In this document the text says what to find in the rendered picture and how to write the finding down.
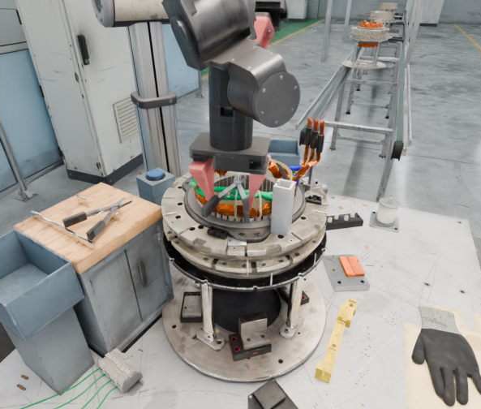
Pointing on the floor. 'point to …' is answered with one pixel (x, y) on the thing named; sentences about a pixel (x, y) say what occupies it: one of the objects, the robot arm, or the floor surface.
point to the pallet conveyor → (399, 84)
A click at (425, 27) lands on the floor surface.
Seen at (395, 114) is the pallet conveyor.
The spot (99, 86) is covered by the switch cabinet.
